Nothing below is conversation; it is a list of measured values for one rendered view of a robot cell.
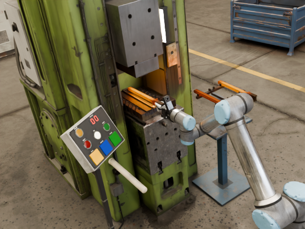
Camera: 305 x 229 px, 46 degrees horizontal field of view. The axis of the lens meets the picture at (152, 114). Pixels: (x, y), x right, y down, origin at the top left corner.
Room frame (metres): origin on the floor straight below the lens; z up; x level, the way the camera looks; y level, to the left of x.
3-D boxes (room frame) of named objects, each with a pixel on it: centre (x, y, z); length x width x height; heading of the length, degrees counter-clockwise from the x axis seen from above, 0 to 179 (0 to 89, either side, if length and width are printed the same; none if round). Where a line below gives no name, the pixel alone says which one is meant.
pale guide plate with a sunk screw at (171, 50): (2.57, -0.20, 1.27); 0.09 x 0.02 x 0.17; 122
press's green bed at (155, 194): (2.51, 0.06, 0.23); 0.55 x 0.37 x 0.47; 32
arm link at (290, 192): (1.42, -0.71, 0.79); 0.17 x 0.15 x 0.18; 118
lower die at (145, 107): (2.47, 0.11, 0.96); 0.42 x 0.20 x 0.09; 32
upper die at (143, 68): (2.47, 0.11, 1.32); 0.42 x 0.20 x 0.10; 32
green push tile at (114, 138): (1.94, 0.26, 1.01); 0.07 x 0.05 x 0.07; 147
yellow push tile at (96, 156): (1.77, 0.37, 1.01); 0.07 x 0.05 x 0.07; 147
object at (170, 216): (2.25, -0.03, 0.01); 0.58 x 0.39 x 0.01; 122
